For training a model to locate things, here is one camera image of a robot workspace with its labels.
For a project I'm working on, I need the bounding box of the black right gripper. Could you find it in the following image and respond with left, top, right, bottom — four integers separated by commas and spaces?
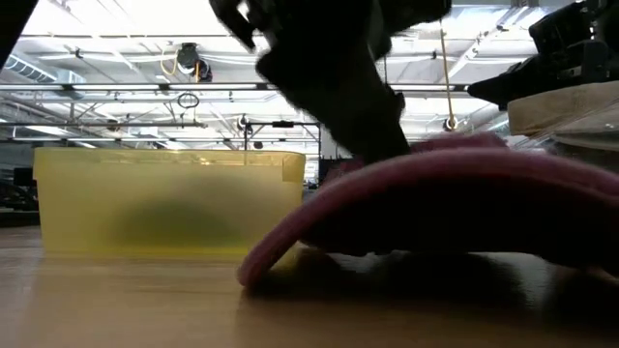
467, 0, 619, 108

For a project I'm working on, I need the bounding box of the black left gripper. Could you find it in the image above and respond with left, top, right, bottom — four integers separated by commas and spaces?
207, 0, 452, 165

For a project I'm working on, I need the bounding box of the beige baseball cap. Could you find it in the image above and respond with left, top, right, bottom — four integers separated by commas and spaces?
550, 115, 619, 155
506, 79, 619, 137

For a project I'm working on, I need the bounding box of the maroon baseball cap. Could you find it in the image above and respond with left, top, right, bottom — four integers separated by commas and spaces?
236, 130, 619, 291

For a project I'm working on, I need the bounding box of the yellow plastic bin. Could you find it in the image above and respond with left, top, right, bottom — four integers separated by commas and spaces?
32, 147, 307, 257

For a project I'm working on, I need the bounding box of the yellow hanging cord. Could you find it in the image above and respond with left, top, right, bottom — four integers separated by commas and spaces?
437, 18, 460, 132

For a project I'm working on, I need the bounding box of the distant black rig frame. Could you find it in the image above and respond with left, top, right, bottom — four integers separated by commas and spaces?
244, 119, 323, 157

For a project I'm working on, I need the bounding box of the yellow black cord reel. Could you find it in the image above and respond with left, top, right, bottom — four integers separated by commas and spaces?
162, 42, 214, 83

